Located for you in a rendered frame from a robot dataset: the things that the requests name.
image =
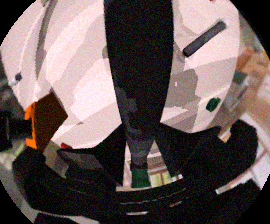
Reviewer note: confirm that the white cylinder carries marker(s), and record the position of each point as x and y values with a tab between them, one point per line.
14	79

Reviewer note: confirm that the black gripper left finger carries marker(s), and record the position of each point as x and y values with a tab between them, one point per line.
107	157

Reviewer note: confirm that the dark green cylinder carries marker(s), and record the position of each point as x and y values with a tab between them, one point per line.
140	179

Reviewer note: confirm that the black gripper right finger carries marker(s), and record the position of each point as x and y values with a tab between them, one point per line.
177	147

